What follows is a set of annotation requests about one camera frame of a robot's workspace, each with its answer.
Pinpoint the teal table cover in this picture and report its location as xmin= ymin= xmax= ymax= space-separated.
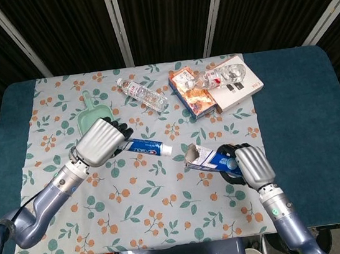
xmin=0 ymin=39 xmax=340 ymax=254

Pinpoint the blue toothpaste carton box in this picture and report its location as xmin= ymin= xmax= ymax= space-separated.
xmin=180 ymin=136 xmax=246 ymax=186

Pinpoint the clear bottle red text label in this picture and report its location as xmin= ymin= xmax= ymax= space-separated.
xmin=116 ymin=72 xmax=170 ymax=118

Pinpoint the flat white cardboard box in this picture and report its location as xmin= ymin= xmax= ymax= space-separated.
xmin=201 ymin=52 xmax=267 ymax=116

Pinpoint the blue white toothpaste tube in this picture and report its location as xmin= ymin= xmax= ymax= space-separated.
xmin=118 ymin=133 xmax=174 ymax=163

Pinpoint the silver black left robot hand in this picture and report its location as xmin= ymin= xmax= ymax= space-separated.
xmin=64 ymin=113 xmax=138 ymax=171

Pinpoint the floral orange fruit tablecloth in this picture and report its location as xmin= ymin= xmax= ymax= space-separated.
xmin=0 ymin=50 xmax=277 ymax=254

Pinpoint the mint green plastic dustpan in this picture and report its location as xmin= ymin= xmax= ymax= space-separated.
xmin=73 ymin=87 xmax=117 ymax=137

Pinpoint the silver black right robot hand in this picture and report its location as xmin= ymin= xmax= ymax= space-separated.
xmin=214 ymin=137 xmax=278 ymax=195

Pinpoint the clear bottle red white label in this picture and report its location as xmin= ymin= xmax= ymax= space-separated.
xmin=183 ymin=61 xmax=249 ymax=93

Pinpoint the orange and blue carton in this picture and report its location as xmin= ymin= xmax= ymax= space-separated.
xmin=167 ymin=63 xmax=219 ymax=123

